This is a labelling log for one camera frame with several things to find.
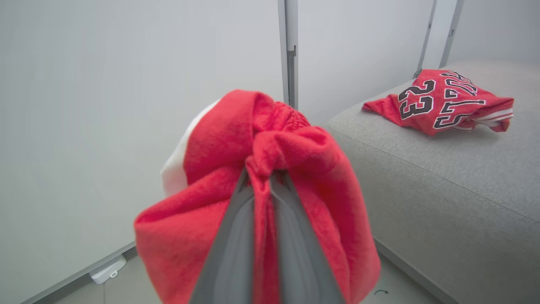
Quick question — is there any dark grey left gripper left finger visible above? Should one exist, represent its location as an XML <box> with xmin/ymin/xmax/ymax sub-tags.
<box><xmin>189</xmin><ymin>168</ymin><xmax>255</xmax><ymax>304</ymax></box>

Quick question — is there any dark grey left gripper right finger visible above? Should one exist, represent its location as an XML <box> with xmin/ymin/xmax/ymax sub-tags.
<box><xmin>269</xmin><ymin>170</ymin><xmax>346</xmax><ymax>304</ymax></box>

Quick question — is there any red fleece garment white trim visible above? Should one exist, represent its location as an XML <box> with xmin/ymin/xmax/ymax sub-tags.
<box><xmin>134</xmin><ymin>89</ymin><xmax>381</xmax><ymax>304</ymax></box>

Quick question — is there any red basketball jersey number 23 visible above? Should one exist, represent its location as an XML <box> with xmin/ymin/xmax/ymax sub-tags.
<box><xmin>362</xmin><ymin>69</ymin><xmax>515</xmax><ymax>136</ymax></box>

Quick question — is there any grey fabric sofa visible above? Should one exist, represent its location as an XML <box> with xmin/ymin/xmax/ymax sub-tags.
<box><xmin>324</xmin><ymin>58</ymin><xmax>540</xmax><ymax>304</ymax></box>

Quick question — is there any white power adapter box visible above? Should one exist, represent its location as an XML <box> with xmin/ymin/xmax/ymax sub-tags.
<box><xmin>89</xmin><ymin>255</ymin><xmax>127</xmax><ymax>285</ymax></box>

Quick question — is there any large white partition panel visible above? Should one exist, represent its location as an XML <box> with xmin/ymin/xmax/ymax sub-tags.
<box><xmin>0</xmin><ymin>0</ymin><xmax>292</xmax><ymax>304</ymax></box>

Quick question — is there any white partition panel grey frame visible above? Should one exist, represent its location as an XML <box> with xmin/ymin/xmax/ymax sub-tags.
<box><xmin>439</xmin><ymin>0</ymin><xmax>540</xmax><ymax>70</ymax></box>

